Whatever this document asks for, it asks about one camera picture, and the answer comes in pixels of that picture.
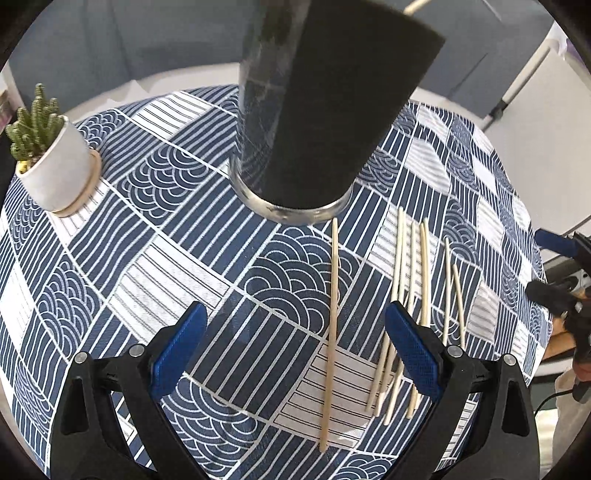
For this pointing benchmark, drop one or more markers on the bunch of wooden chopsticks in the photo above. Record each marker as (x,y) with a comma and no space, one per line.
(425,277)

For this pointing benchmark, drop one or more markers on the white refrigerator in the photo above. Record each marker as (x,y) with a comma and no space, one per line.
(549,138)

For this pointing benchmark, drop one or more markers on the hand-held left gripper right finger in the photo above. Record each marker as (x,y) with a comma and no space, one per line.
(415,350)

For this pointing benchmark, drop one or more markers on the green cactus plant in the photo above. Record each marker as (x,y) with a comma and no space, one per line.
(34,124)

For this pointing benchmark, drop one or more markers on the grey backdrop cloth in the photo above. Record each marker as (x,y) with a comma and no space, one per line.
(161,37)

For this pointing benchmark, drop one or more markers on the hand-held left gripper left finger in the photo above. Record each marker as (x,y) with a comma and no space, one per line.
(180,350)

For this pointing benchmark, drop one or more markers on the round wooden coaster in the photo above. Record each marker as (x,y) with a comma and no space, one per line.
(92,180)

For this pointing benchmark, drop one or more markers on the white ceramic plant pot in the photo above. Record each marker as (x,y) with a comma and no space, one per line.
(57,170)

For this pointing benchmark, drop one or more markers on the black metal utensil holder cup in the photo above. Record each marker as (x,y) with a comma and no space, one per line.
(323,115)

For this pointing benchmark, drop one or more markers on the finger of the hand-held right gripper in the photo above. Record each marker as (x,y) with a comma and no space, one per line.
(556,242)
(551,297)

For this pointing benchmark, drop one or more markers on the blue white patterned tablecloth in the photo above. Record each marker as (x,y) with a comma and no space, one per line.
(161,258)

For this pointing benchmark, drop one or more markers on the light wooden chopstick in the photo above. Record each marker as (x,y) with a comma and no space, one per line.
(414,5)
(331,300)

